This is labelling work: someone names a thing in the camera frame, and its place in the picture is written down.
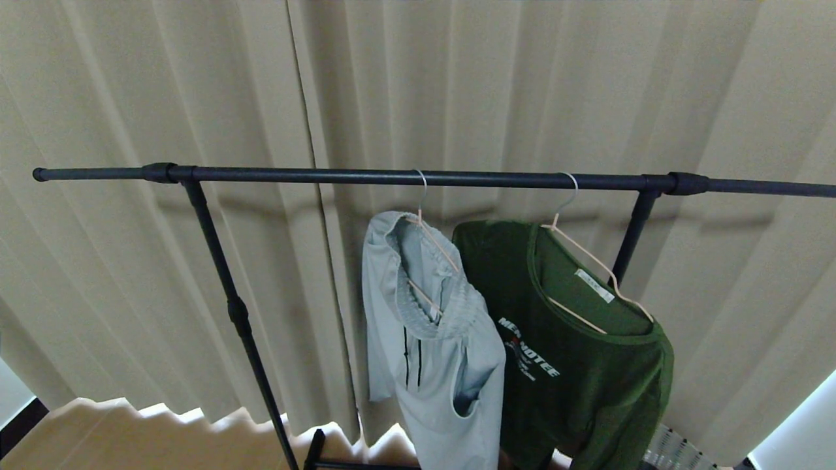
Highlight black clothes rack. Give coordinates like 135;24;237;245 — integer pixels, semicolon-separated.
32;162;836;470

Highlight green printed shirt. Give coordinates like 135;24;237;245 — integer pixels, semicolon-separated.
451;219;675;470

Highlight pink clothes hanger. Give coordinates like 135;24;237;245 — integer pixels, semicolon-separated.
403;169;462;319
541;172;656;336

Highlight pale grey shorts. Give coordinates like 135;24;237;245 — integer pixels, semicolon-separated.
361;210;507;470

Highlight beige curtain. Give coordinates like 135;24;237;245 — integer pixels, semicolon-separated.
0;0;836;465

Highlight white laundry basket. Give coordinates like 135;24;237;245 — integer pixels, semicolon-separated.
643;423;720;470

